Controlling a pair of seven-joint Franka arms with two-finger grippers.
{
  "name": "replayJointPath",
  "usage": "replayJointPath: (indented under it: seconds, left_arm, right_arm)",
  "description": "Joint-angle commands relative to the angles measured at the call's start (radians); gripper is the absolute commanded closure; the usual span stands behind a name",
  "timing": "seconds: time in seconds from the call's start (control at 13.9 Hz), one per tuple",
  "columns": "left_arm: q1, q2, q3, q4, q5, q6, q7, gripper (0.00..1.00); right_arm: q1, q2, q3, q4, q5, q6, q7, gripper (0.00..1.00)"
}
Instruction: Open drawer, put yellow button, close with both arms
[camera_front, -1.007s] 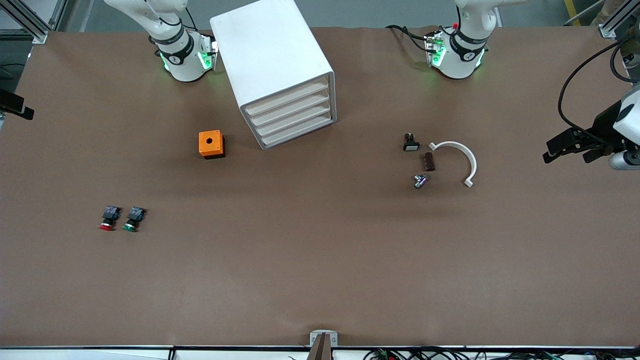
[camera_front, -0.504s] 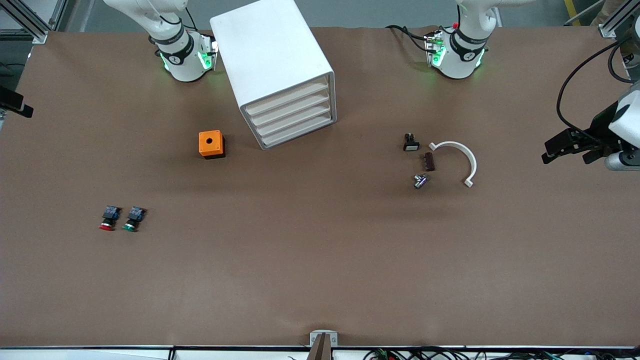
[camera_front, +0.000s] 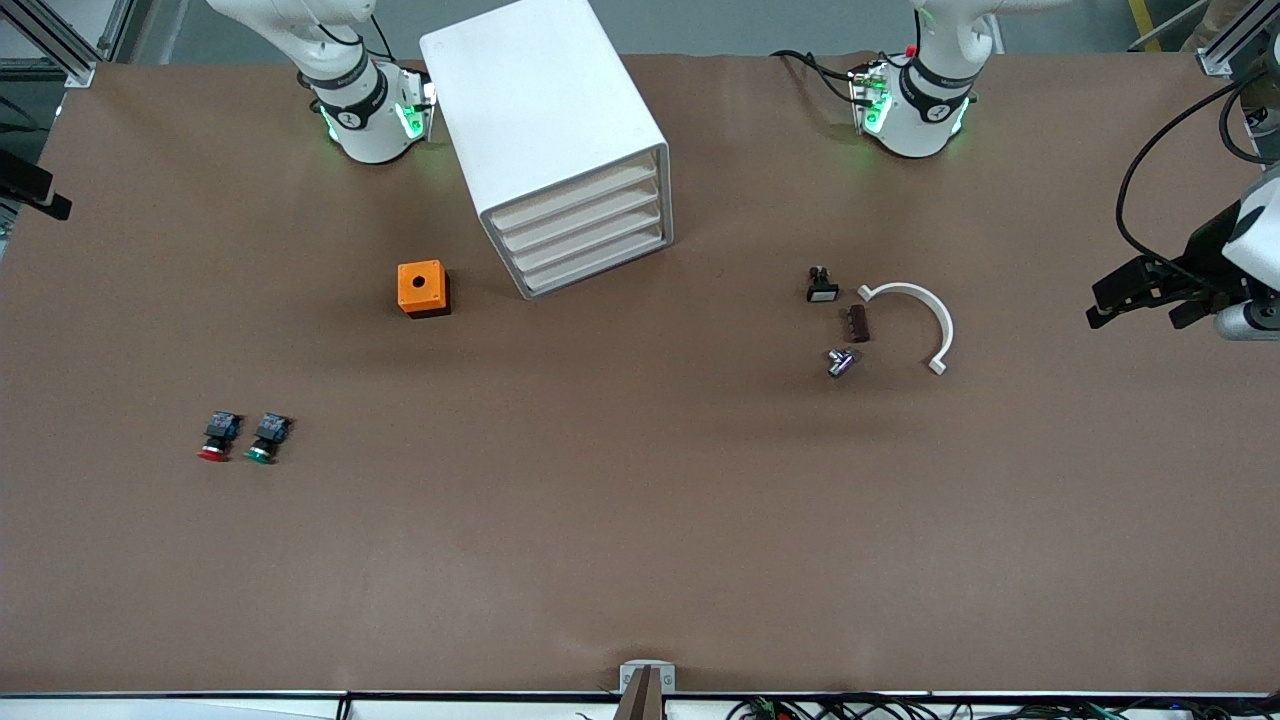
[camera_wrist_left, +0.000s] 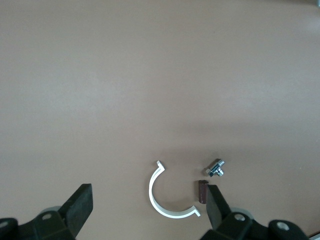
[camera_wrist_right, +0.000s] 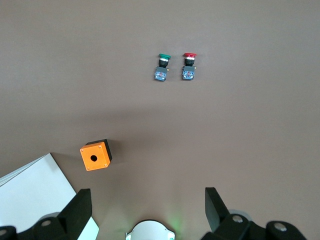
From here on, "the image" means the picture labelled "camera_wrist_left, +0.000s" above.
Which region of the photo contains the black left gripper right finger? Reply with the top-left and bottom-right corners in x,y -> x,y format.
201,184 -> 310,240

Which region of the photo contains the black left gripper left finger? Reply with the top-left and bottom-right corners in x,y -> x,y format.
0,183 -> 94,240

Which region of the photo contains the brown terminal block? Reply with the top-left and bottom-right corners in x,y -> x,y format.
194,179 -> 210,205

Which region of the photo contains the silver metal fitting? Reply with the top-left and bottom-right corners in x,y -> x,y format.
201,158 -> 226,178

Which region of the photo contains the white semicircular clamp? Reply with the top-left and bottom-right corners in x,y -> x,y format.
148,160 -> 202,218

